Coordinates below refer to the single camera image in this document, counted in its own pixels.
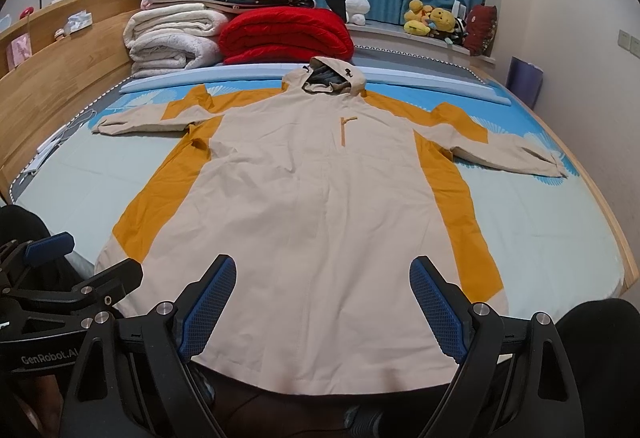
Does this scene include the white plush toy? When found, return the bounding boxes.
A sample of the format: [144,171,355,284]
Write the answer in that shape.
[345,0,371,26]

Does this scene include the grey mattress pad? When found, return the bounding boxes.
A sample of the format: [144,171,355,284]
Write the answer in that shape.
[352,45,485,84]

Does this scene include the yellow plush toys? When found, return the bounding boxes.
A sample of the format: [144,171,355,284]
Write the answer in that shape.
[404,0,463,44]

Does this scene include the white wall switch panel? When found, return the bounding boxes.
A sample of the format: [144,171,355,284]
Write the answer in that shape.
[617,30,640,58]

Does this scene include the purple rolled mat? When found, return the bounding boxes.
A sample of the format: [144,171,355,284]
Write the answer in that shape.
[506,57,544,109]

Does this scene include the light blue folded mat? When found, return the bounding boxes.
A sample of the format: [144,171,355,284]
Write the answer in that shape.
[119,63,511,106]

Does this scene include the pink box on headboard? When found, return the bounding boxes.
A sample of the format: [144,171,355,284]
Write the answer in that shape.
[6,33,32,71]

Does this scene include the cream folded fleece blanket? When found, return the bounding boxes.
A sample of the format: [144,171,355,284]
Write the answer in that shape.
[122,4,230,78]

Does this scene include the beige and orange hooded jacket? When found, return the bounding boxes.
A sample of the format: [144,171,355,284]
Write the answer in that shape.
[94,58,565,396]

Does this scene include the white tissue packet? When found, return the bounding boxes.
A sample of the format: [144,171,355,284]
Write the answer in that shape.
[63,10,93,36]

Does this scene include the wooden bed frame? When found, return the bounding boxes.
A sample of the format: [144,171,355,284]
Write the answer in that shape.
[0,0,141,203]

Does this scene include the red folded blanket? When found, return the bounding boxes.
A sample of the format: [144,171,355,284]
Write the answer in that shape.
[218,7,355,65]

